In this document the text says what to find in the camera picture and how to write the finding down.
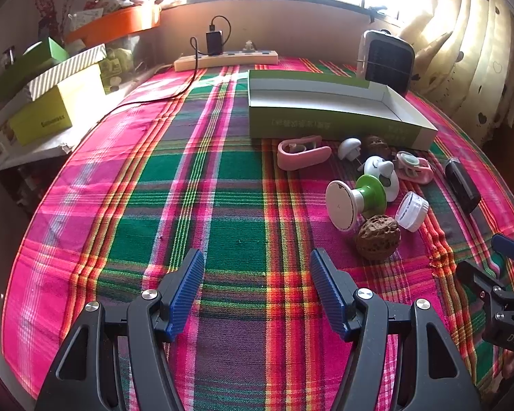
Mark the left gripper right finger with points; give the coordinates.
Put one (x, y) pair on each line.
(430, 373)

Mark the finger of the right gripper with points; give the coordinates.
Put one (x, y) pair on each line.
(503, 245)
(485, 287)

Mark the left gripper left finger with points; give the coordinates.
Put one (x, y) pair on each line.
(85, 374)

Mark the black rectangular device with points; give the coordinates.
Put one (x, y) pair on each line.
(463, 187)

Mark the white round cap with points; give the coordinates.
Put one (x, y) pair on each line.
(412, 211)

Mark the round dark brown walnut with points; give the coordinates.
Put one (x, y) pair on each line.
(378, 238)

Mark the small pink clip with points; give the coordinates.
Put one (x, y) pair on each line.
(411, 168)

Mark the green white spool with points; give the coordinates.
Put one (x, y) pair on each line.
(344, 204)

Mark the white panda toy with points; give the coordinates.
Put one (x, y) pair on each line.
(384, 171)

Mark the smooth brown walnut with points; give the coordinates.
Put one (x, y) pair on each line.
(376, 146)

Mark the white mushroom hook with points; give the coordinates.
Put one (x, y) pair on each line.
(349, 149)

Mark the large pink clip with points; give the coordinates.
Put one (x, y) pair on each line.
(299, 153)

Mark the cream heart curtain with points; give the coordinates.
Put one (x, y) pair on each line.
(464, 61)

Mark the grey black desk fan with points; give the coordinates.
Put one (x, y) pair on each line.
(385, 59)

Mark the green white cardboard box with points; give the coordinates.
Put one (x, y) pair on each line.
(289, 104)

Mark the yellow green box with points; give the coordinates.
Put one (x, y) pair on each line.
(76, 98)

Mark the striped white box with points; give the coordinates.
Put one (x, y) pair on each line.
(58, 73)

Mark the beige power strip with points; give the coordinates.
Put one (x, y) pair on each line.
(229, 58)

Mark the white plug on strip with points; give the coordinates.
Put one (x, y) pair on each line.
(249, 46)

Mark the orange tray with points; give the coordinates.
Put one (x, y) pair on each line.
(116, 25)

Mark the black charger adapter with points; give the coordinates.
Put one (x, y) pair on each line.
(214, 42)

